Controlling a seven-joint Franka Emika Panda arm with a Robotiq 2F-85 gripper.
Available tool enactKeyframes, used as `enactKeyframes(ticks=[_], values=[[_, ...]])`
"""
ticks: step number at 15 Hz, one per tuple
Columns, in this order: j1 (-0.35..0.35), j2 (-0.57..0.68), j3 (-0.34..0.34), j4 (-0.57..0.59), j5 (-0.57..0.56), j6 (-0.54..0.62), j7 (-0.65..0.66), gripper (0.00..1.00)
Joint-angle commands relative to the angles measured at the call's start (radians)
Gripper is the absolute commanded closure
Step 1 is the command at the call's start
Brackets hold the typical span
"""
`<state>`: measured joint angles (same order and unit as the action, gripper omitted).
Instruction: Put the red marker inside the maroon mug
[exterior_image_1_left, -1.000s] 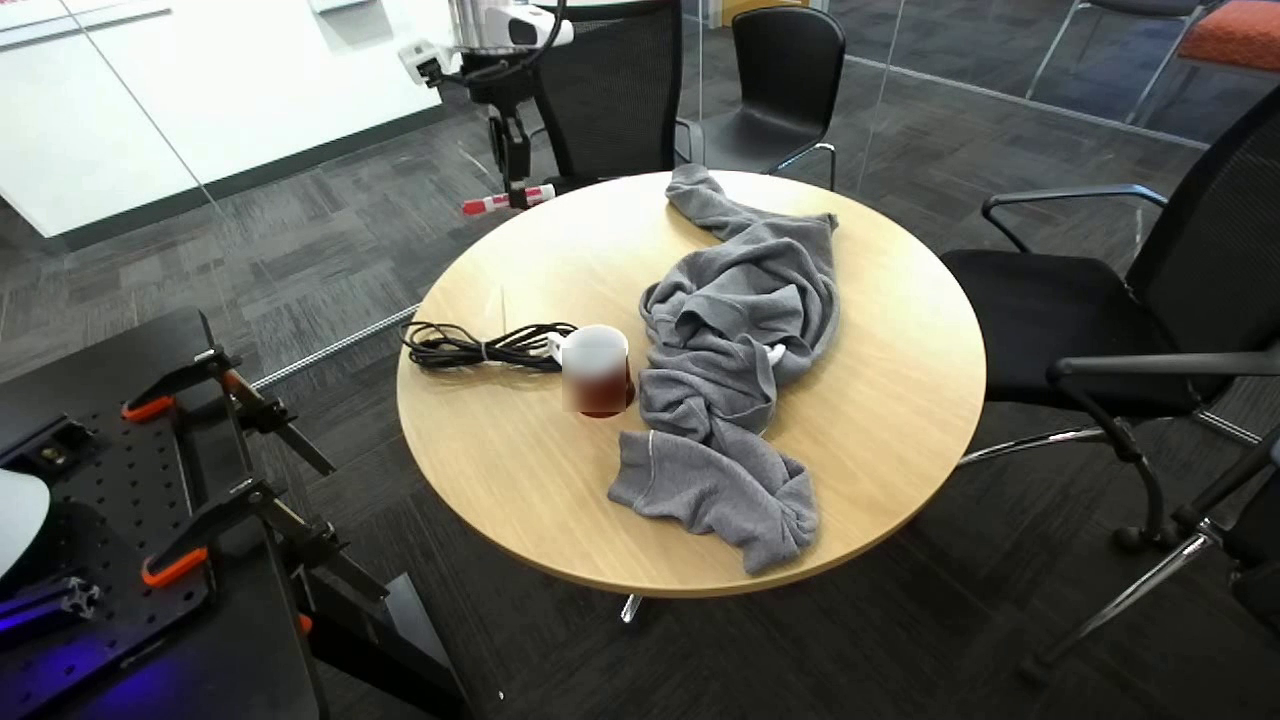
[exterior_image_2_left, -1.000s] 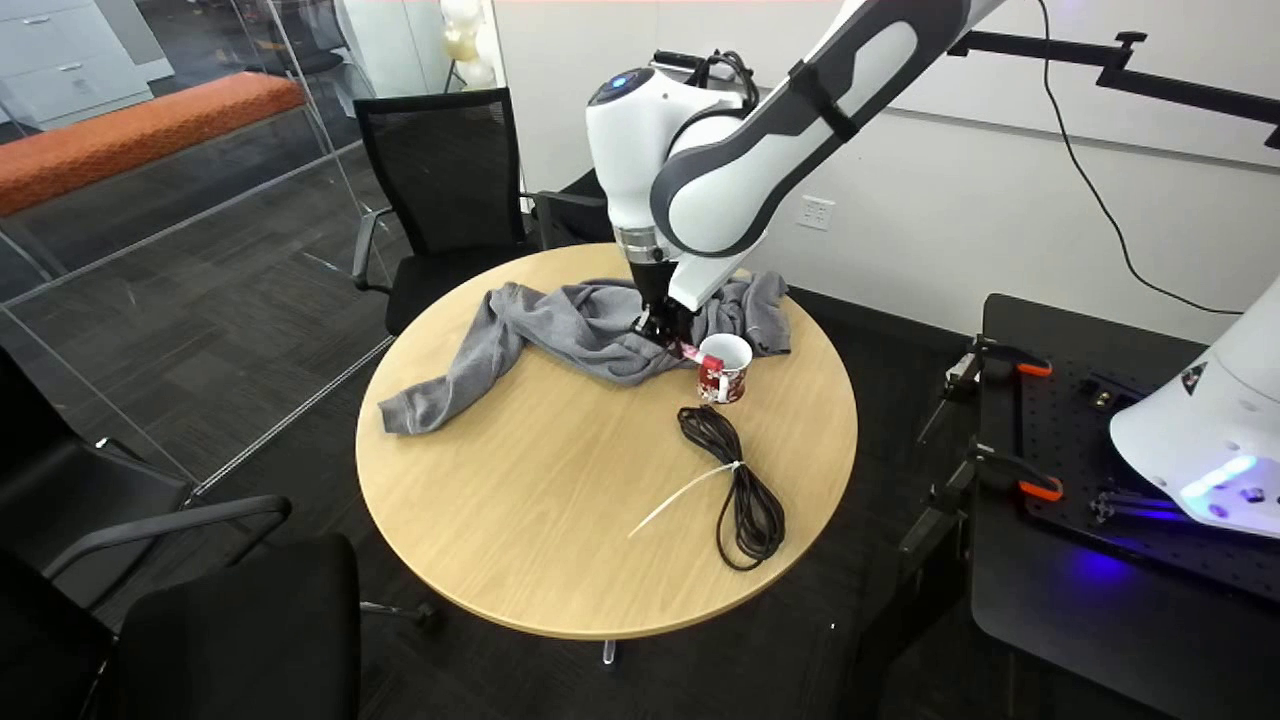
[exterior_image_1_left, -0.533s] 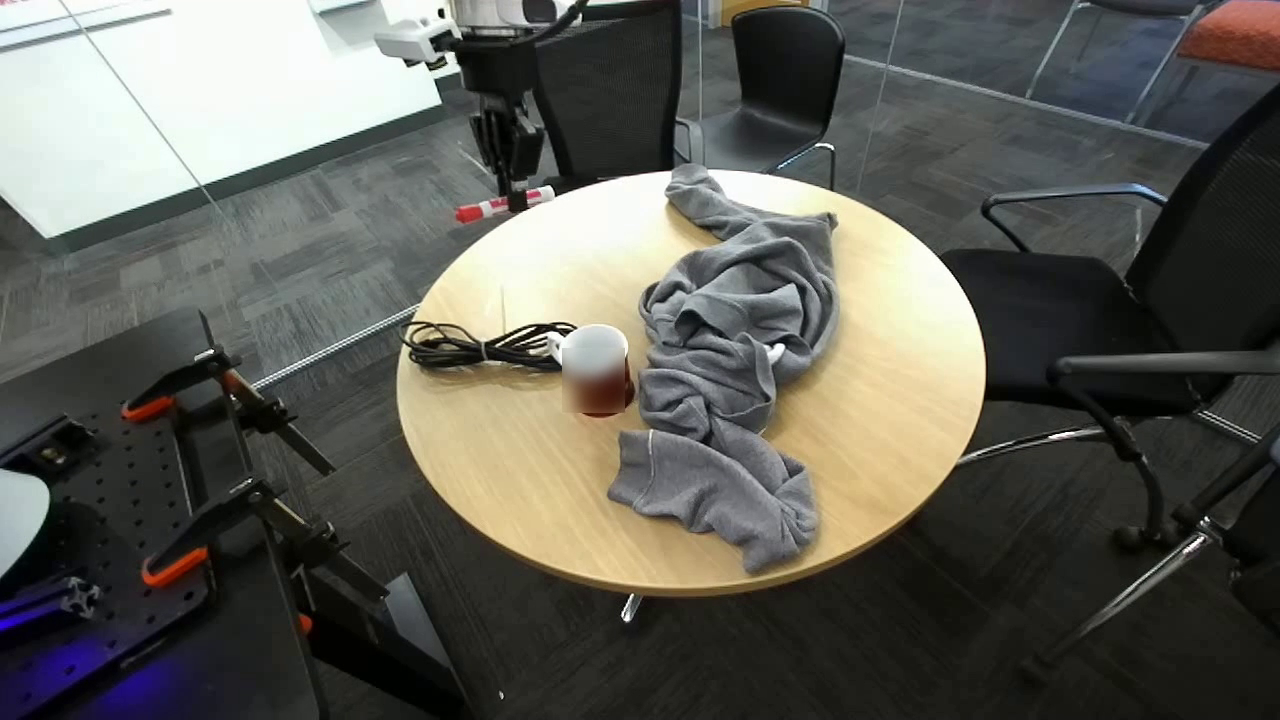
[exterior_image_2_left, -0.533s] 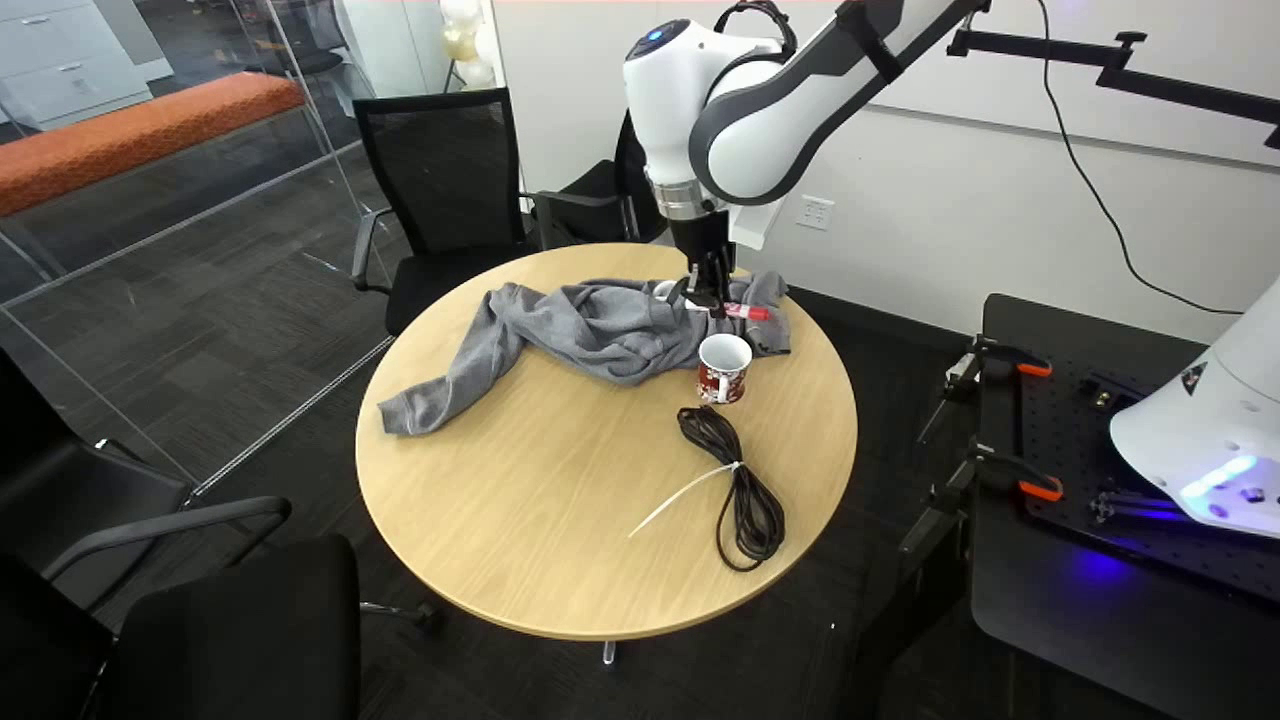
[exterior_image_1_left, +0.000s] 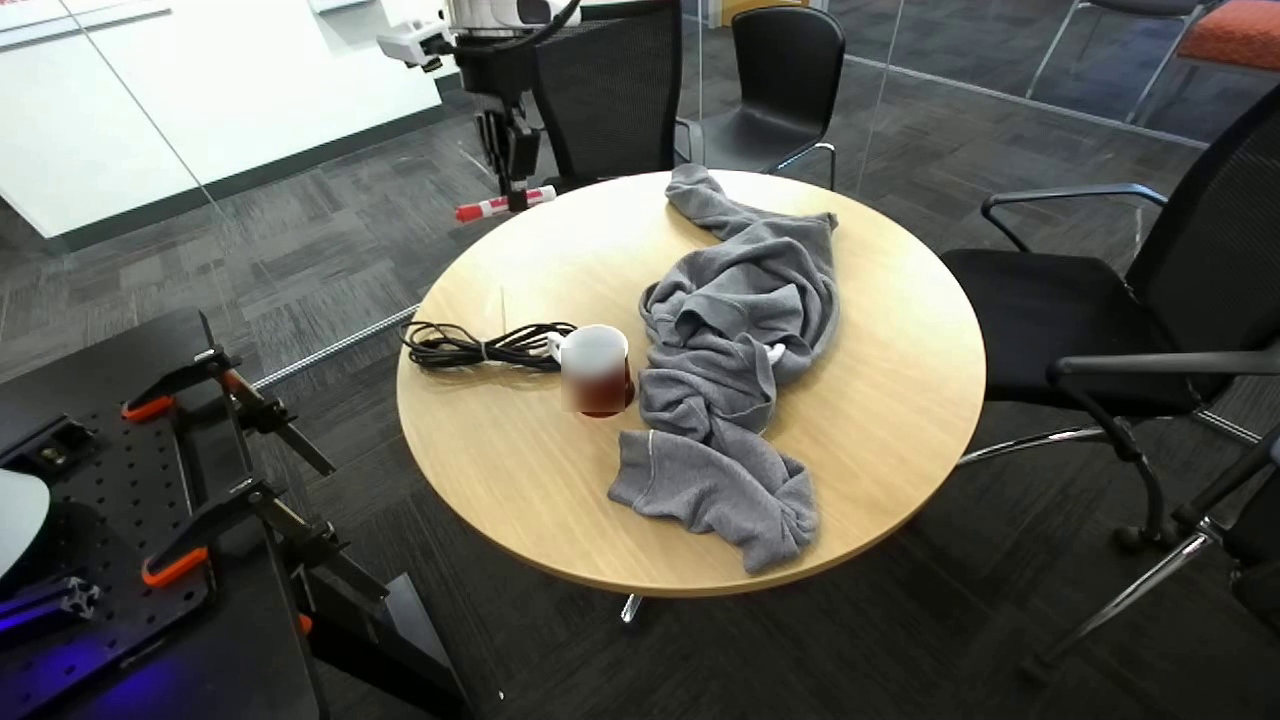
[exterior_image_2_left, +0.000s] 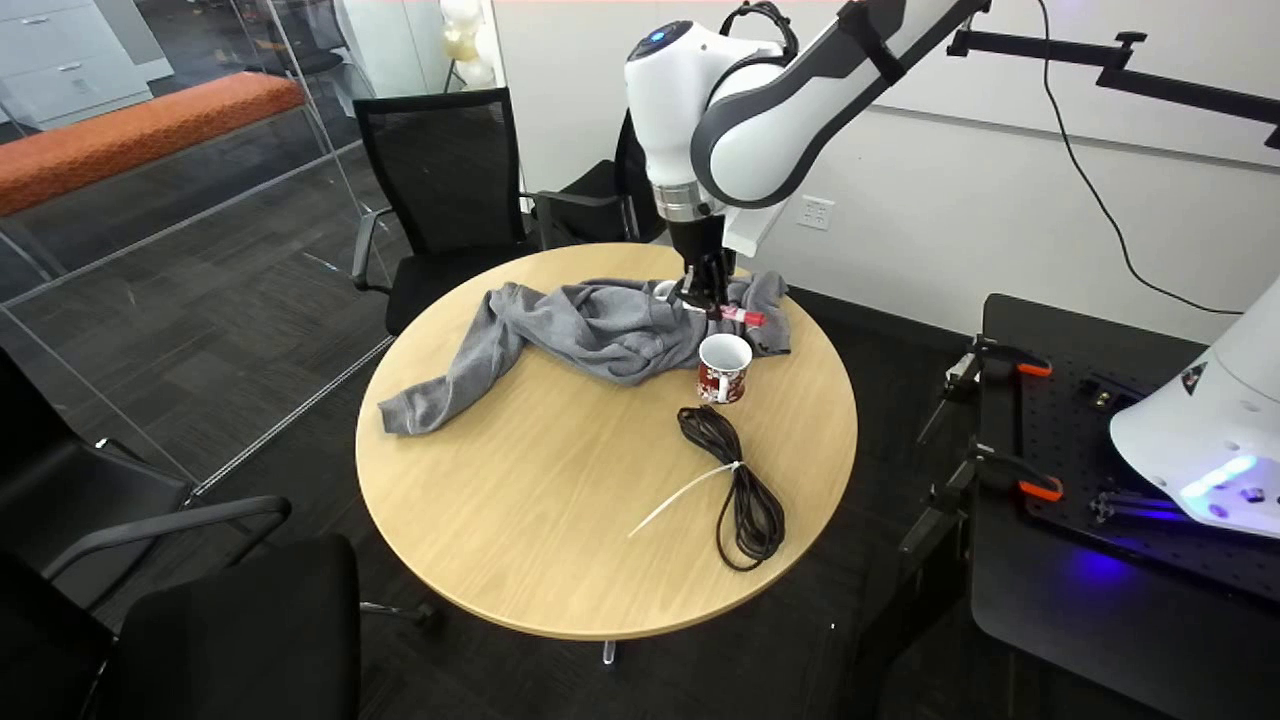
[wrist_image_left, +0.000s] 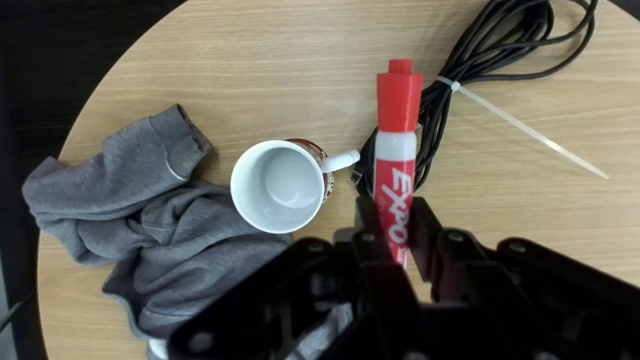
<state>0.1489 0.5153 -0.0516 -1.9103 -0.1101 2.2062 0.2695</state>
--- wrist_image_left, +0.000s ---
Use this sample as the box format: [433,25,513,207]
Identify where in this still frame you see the gray fleece sweatshirt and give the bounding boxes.
[21,103,356,360]

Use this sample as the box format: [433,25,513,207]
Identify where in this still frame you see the black bundled power cable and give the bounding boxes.
[351,0,600,200]

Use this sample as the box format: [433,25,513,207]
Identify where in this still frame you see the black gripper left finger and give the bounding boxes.
[167,192,431,360]

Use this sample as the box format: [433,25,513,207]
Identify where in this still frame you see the round wooden table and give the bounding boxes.
[35,0,640,360]

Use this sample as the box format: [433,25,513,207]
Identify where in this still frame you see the maroon mug white inside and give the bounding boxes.
[228,137,364,238]

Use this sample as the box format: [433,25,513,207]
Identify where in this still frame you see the red Expo marker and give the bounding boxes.
[371,59,427,270]

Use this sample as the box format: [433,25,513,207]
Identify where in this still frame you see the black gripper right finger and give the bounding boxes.
[407,196,640,360]

